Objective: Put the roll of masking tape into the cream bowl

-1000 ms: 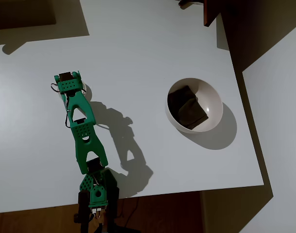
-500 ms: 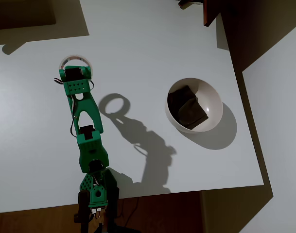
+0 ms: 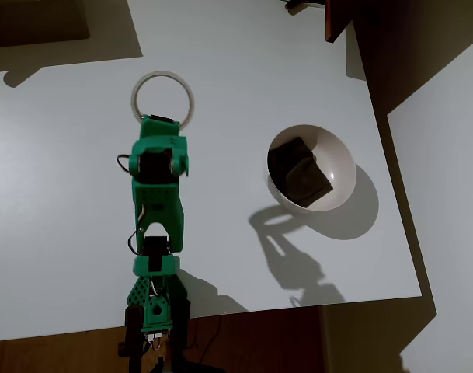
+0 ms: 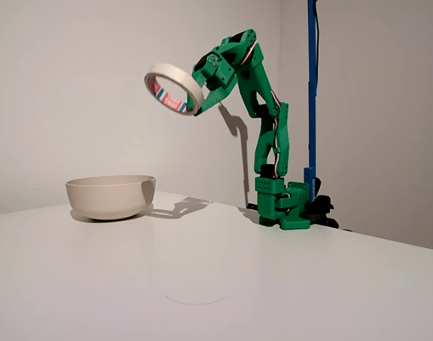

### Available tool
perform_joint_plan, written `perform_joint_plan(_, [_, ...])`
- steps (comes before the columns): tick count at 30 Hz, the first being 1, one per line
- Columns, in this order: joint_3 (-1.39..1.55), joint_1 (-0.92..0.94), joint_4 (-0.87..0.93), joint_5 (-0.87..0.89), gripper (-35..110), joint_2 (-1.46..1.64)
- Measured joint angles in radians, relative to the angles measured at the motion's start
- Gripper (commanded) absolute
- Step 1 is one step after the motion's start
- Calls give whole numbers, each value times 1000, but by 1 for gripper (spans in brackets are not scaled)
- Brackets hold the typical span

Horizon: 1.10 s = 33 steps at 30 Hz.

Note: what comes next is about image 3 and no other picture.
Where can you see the green gripper black servo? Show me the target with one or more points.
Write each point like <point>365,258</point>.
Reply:
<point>158,127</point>

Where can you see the white tape roll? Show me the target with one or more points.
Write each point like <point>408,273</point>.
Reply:
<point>135,97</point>

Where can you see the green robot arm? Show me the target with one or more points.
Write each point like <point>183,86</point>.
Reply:
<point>158,217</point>

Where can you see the dark folded cloth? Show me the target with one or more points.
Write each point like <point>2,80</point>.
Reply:
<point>298,171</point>

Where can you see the dark brown furniture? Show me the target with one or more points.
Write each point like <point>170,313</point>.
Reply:
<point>34,19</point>

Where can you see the white round bowl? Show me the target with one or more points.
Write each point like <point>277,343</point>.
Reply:
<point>337,155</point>

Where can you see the small black object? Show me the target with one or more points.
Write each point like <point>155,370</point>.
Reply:
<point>298,4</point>

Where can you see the brown wooden board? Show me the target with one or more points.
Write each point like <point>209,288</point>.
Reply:
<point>335,19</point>

